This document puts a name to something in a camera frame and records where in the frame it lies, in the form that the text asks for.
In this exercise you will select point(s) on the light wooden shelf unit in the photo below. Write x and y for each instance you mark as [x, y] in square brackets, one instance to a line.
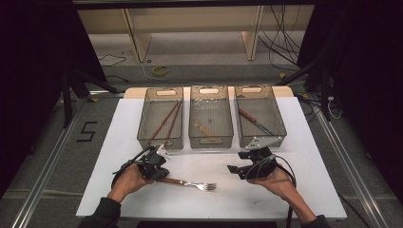
[142, 41]

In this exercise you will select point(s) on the person's right hand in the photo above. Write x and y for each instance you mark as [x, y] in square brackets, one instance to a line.
[278, 183]

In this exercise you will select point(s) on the yellow tape roll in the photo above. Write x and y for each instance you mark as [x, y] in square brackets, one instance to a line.
[160, 70]

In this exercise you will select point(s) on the black curtain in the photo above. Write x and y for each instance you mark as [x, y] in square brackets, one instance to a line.
[31, 79]
[370, 79]

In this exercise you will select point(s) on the aluminium floor rail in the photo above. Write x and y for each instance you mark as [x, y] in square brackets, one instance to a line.
[351, 171]
[47, 171]

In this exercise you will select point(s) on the black tripod stand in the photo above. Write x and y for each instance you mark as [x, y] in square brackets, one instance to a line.
[66, 104]

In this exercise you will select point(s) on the grey transparent plastic bin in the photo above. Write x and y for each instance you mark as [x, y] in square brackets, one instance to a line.
[155, 110]
[269, 110]
[215, 107]

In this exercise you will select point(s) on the person's left hand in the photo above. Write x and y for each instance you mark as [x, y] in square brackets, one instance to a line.
[128, 182]

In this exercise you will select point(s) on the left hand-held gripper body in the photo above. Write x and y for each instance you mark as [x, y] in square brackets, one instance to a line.
[152, 161]

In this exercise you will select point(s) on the black metal stand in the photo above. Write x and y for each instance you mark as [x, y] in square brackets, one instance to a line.
[324, 95]

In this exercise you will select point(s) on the white table cover sheet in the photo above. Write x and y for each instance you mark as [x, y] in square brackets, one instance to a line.
[122, 126]

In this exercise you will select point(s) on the small light wooden spoon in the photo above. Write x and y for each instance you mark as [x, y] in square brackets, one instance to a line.
[202, 128]

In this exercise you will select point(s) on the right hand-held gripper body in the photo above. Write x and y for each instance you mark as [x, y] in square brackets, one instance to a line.
[263, 142]

